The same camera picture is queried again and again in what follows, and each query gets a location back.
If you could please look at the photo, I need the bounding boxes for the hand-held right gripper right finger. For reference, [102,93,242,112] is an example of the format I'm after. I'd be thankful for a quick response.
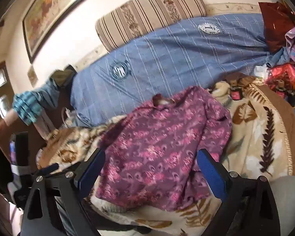
[197,149,284,236]

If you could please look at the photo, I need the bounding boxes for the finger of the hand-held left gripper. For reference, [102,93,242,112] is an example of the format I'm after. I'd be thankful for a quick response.
[37,163,61,176]

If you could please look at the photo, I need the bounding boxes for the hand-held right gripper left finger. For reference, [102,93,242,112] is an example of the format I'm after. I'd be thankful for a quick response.
[20,148,106,236]

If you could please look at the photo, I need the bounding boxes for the purple floral shirt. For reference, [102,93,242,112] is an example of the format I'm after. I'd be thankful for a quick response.
[95,87,233,212]

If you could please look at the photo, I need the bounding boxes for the brown wooden footboard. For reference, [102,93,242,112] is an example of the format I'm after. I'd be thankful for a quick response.
[0,86,73,158]

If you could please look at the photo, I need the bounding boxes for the teal plaid cloth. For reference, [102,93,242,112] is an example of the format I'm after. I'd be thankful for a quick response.
[12,79,62,126]

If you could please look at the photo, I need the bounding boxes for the cream leaf print blanket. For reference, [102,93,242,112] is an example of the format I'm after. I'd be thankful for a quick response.
[37,75,295,236]

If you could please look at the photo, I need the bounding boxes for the person's grey pants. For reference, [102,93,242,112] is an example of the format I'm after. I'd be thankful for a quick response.
[268,174,295,236]

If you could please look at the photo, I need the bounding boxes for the small dark bottle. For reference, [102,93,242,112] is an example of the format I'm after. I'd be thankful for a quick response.
[275,81,286,99]
[286,90,295,107]
[230,85,242,101]

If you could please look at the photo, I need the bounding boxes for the olive green cloth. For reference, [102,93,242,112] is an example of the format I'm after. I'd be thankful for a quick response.
[50,64,77,89]

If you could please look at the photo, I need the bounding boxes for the white plastic bag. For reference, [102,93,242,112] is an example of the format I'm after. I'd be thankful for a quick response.
[254,65,269,79]

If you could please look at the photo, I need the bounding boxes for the red shiny packet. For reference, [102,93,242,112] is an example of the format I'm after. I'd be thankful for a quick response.
[265,63,295,86]

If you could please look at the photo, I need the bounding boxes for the blue striped quilt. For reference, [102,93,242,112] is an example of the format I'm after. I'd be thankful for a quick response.
[70,13,289,128]

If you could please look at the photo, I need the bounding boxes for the red plastic bag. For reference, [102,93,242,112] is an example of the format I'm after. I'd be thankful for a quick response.
[258,1,295,53]

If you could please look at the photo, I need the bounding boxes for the beige striped cushion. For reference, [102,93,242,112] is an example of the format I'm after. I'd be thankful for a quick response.
[95,0,207,53]

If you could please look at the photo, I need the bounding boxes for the white cable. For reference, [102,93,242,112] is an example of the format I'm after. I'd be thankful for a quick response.
[60,107,74,128]

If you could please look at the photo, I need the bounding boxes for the framed wall picture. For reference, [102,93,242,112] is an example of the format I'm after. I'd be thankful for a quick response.
[22,0,109,64]

